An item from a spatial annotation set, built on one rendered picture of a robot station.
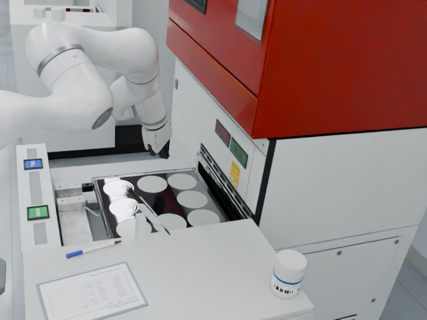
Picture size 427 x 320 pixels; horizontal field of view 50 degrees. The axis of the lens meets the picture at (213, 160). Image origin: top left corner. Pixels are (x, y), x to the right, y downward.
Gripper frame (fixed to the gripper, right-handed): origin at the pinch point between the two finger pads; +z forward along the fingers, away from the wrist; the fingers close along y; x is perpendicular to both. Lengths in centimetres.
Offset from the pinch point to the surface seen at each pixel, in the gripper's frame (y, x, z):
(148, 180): 7.7, -2.8, 7.4
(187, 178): -1.1, 6.8, 11.6
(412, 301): -53, 97, 135
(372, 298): -12, 77, 64
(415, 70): -38, 65, -27
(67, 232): 39.8, -6.2, -5.0
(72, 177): 16.2, -32.0, 12.1
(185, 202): 10.5, 13.9, 6.3
